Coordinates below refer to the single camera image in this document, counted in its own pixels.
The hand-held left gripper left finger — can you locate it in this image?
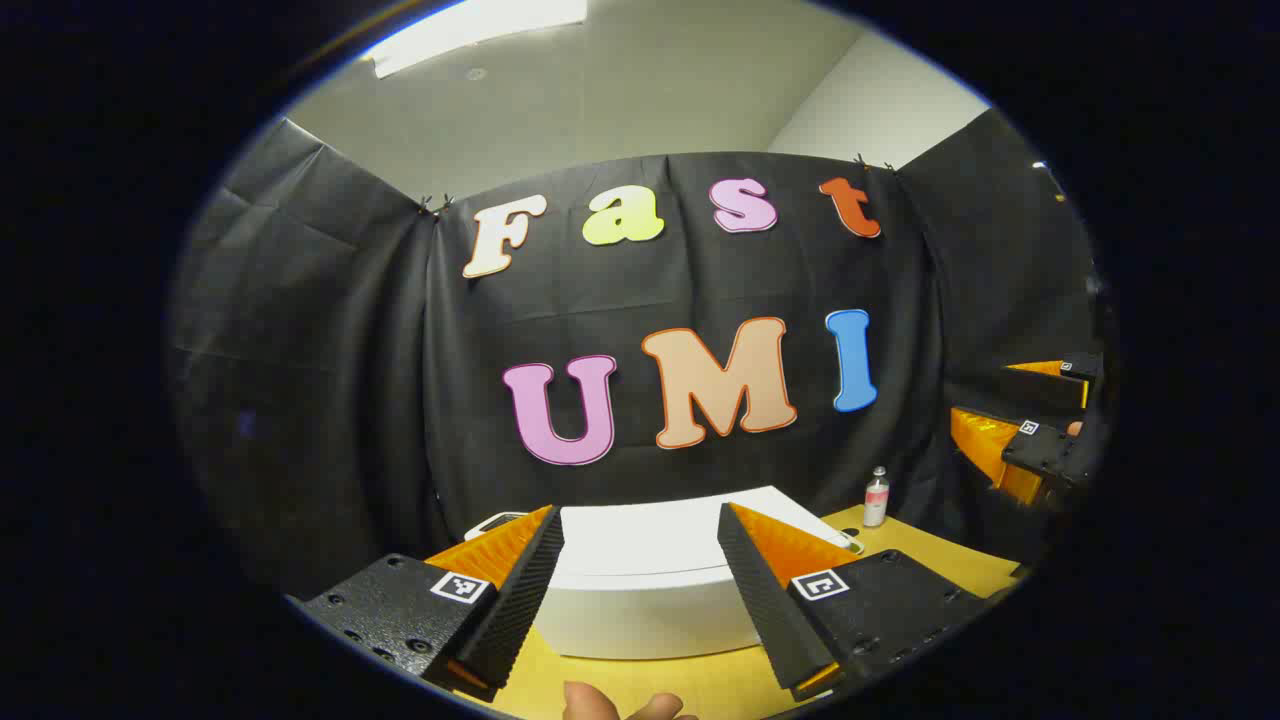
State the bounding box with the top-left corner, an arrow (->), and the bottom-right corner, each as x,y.
298,505 -> 566,703

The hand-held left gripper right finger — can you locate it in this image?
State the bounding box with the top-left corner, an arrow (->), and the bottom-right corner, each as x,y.
716,502 -> 993,703

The white microwave oven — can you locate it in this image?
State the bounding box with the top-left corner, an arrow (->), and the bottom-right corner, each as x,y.
535,486 -> 863,661

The white toaster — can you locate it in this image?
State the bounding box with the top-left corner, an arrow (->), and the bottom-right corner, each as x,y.
464,511 -> 531,543

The black backdrop cloth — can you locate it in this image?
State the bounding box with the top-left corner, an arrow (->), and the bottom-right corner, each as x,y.
168,108 -> 1111,601

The ceiling light panel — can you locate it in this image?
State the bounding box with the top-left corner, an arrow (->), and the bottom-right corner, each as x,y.
362,0 -> 589,79

